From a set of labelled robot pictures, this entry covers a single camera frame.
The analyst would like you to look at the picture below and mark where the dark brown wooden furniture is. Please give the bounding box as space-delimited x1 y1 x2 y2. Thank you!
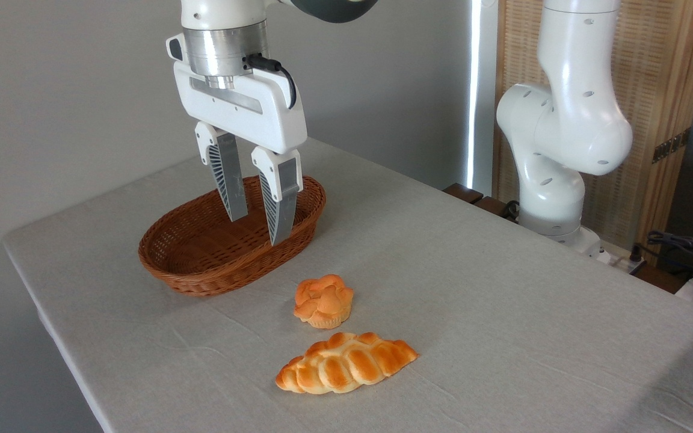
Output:
442 183 520 222

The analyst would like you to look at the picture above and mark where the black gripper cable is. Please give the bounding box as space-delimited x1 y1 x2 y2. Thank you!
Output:
244 54 298 111

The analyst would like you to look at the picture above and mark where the flower-shaped muffin bread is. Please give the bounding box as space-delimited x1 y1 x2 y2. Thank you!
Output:
293 274 355 330

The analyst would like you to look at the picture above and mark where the bamboo folding screen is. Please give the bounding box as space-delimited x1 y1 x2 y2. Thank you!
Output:
493 0 693 266

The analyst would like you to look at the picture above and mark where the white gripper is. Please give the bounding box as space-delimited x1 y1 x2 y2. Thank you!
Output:
166 34 309 247

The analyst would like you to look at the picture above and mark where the long braided bread loaf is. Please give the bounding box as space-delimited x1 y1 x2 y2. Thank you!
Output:
274 331 420 396

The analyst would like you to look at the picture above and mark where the light grey tablecloth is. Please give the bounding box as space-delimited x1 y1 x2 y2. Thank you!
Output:
2 137 693 433

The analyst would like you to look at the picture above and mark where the black screen hinge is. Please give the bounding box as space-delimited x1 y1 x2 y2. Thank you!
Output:
651 127 692 165

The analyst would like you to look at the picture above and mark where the brown oval wicker basket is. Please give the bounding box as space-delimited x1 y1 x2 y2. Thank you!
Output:
138 174 327 297

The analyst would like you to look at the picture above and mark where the black cable bundle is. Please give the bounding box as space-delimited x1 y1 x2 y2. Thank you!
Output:
646 230 693 276

